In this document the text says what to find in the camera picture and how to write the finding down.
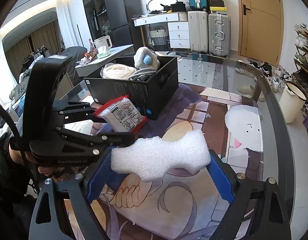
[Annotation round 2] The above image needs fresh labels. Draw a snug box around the red white packet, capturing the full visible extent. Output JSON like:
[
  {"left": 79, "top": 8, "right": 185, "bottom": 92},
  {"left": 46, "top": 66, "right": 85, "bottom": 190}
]
[{"left": 94, "top": 95, "right": 147, "bottom": 135}]

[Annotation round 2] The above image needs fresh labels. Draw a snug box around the white foam piece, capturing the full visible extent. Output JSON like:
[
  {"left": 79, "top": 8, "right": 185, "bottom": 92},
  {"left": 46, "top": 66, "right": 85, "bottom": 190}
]
[{"left": 111, "top": 129, "right": 211, "bottom": 182}]

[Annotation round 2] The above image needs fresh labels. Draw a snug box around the white cable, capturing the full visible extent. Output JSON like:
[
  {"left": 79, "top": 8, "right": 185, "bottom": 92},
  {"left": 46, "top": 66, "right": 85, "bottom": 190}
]
[{"left": 128, "top": 67, "right": 160, "bottom": 82}]

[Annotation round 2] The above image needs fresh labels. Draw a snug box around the white plush toy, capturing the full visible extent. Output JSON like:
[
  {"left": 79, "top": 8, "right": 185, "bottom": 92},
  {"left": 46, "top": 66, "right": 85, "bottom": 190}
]
[{"left": 133, "top": 47, "right": 160, "bottom": 70}]

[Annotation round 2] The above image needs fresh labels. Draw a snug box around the left hand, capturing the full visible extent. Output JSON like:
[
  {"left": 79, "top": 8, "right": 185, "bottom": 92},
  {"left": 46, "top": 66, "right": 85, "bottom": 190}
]
[{"left": 8, "top": 145, "right": 60, "bottom": 177}]

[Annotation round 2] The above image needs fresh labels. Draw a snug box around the grey white coffee table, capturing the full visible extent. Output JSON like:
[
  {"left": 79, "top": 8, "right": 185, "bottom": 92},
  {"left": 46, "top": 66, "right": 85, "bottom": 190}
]
[{"left": 75, "top": 44, "right": 134, "bottom": 77}]

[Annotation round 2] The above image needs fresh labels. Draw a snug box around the printed anime table mat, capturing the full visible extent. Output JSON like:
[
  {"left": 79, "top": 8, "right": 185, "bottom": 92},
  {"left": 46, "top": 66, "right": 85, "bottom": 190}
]
[{"left": 92, "top": 85, "right": 263, "bottom": 239}]

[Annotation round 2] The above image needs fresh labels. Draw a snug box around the red snack bag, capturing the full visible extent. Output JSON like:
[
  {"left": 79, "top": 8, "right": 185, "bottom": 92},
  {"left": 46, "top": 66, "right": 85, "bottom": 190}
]
[{"left": 84, "top": 38, "right": 98, "bottom": 62}]

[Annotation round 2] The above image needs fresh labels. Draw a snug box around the green tissue pack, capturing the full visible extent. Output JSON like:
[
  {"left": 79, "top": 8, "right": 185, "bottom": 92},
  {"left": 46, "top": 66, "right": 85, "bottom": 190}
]
[{"left": 97, "top": 46, "right": 111, "bottom": 59}]

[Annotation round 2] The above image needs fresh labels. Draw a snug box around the white electric kettle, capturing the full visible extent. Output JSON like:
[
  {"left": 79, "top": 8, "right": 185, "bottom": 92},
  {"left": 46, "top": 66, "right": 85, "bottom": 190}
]
[{"left": 93, "top": 35, "right": 112, "bottom": 50}]

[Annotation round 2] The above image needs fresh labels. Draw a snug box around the black storage bin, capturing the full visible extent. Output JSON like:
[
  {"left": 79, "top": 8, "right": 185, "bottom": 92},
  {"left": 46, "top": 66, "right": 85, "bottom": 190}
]
[{"left": 84, "top": 56, "right": 178, "bottom": 120}]

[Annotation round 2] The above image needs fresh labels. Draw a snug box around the white enamel bucket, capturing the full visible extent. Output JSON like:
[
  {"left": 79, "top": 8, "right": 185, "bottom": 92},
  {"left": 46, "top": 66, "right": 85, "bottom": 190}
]
[{"left": 279, "top": 81, "right": 306, "bottom": 124}]

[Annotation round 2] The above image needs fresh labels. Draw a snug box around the black refrigerator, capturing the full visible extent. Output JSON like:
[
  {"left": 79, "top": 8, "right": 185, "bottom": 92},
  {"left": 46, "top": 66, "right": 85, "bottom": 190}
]
[{"left": 105, "top": 0, "right": 143, "bottom": 50}]

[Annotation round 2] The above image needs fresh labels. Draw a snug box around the black glass cabinet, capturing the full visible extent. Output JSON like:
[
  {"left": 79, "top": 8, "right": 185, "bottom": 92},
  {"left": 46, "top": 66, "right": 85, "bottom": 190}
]
[{"left": 82, "top": 0, "right": 111, "bottom": 41}]

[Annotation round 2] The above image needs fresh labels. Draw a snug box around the shoe rack with shoes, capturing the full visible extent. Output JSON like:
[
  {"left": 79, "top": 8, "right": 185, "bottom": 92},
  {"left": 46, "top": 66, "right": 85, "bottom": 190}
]
[{"left": 293, "top": 23, "right": 308, "bottom": 99}]

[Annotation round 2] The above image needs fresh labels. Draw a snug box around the woven laundry basket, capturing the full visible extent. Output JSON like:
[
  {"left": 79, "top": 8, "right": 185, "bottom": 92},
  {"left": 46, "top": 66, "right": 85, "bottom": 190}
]
[{"left": 149, "top": 27, "right": 169, "bottom": 51}]

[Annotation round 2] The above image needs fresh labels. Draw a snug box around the white desk with drawers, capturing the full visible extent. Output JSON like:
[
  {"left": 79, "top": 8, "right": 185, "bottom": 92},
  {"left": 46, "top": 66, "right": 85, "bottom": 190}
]
[{"left": 132, "top": 12, "right": 190, "bottom": 49}]

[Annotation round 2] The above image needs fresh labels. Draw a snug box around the oval desk mirror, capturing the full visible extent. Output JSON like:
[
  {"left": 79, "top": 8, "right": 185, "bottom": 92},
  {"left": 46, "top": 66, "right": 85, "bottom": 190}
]
[{"left": 146, "top": 0, "right": 178, "bottom": 12}]

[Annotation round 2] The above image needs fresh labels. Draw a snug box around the white suitcase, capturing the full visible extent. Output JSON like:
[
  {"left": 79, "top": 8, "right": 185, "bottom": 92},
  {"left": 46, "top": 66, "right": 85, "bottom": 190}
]
[{"left": 188, "top": 11, "right": 209, "bottom": 53}]

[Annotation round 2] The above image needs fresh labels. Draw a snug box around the silver suitcase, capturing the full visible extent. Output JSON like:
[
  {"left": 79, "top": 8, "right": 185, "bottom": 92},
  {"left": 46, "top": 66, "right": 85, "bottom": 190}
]
[{"left": 208, "top": 13, "right": 231, "bottom": 57}]

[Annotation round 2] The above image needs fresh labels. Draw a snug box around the wooden door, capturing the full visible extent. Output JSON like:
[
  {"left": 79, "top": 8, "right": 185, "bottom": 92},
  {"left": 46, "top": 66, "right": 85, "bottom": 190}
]
[{"left": 238, "top": 0, "right": 283, "bottom": 66}]

